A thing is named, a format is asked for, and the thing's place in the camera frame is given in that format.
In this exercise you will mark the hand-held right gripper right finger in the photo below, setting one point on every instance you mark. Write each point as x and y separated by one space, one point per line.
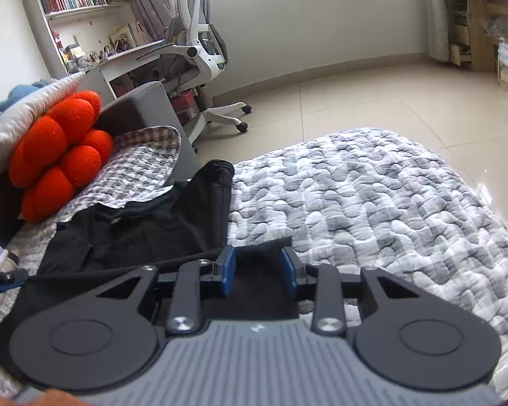
288 270

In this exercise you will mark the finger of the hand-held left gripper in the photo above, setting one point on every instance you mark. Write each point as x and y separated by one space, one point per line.
10 279

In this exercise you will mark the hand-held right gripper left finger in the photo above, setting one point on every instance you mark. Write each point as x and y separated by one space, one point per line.
228 270

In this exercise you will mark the black t-shirt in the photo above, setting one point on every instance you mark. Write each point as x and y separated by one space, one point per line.
152 232

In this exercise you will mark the grey checkered quilt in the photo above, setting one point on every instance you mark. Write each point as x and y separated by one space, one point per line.
364 203

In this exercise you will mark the red flower-shaped cushion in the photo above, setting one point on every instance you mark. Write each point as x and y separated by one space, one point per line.
46 135

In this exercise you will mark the red storage box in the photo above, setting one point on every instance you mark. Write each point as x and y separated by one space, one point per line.
184 108

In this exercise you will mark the white pillow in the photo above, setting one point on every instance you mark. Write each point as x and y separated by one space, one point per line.
29 101

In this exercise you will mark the blue plush toy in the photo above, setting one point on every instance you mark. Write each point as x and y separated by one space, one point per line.
19 93

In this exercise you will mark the white desk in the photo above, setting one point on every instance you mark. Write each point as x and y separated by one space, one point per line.
122 53

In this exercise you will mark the white bookshelf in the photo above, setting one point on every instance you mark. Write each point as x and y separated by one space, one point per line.
34 29

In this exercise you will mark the white office chair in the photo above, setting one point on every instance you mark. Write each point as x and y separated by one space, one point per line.
194 21

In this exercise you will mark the upright books on desk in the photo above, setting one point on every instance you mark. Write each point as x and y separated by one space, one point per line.
129 36

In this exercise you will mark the patterned grey curtain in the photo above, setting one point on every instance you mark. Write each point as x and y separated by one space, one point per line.
148 0
436 17

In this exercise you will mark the wooden shelf desk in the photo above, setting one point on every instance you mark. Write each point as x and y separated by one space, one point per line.
476 29

